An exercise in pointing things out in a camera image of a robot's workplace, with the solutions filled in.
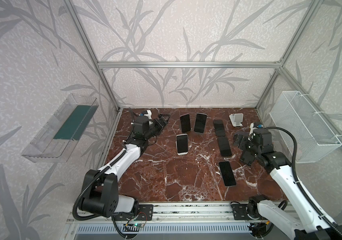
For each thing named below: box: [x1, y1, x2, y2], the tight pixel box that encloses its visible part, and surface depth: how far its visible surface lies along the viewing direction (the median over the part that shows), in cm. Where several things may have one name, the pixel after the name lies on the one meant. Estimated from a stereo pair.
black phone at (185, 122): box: [180, 113, 191, 133], surface depth 102 cm
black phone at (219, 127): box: [213, 119, 226, 137], surface depth 110 cm
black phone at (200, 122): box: [194, 113, 208, 133], surface depth 101 cm
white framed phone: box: [175, 133, 189, 156], surface depth 92 cm
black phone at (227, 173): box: [219, 161, 237, 187], surface depth 88 cm
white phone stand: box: [229, 113, 244, 127], surface depth 110 cm
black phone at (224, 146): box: [218, 136, 232, 157], surface depth 98 cm
